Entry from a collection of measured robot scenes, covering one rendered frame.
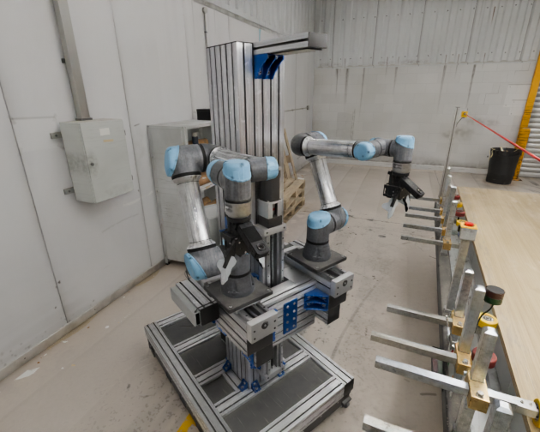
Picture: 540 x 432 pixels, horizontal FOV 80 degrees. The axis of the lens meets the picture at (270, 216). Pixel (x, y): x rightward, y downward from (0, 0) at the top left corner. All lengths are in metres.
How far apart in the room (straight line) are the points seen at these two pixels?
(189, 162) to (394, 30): 8.11
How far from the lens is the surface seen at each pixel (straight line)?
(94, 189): 2.80
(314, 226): 1.61
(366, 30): 9.13
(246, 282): 1.39
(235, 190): 0.87
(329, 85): 9.16
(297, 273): 1.75
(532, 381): 1.56
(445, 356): 1.57
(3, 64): 2.76
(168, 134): 3.35
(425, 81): 8.96
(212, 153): 1.30
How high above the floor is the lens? 1.84
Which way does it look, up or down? 21 degrees down
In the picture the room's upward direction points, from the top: straight up
